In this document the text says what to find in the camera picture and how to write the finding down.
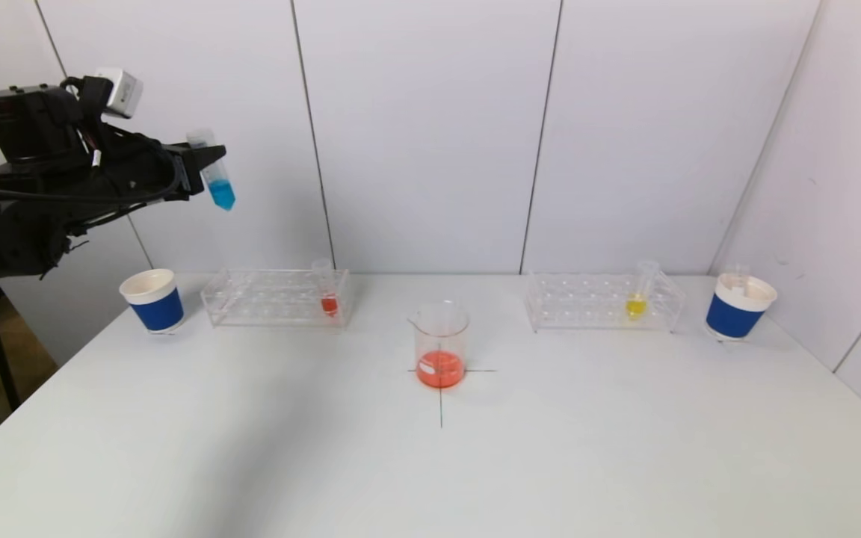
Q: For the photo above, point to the test tube with blue pigment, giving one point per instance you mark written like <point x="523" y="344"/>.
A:
<point x="221" y="193"/>

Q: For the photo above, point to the clear acrylic test tube rack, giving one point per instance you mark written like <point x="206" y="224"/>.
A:
<point x="273" y="299"/>
<point x="595" y="302"/>

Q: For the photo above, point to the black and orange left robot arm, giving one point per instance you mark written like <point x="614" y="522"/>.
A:
<point x="19" y="127"/>

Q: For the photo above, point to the test tube with orange-red pigment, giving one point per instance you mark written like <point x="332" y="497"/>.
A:
<point x="329" y="304"/>

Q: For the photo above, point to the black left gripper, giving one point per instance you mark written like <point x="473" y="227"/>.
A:
<point x="188" y="169"/>

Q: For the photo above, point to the blue and white paper cup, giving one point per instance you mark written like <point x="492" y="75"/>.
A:
<point x="158" y="314"/>
<point x="733" y="317"/>

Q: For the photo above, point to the test tube with yellow pigment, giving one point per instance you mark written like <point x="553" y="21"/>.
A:
<point x="635" y="307"/>

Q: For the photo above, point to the red liquid test tube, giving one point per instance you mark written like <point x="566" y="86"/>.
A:
<point x="737" y="278"/>

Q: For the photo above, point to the clear glass beaker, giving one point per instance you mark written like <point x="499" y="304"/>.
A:
<point x="440" y="370"/>

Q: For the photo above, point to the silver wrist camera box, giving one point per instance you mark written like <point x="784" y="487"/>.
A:
<point x="120" y="91"/>

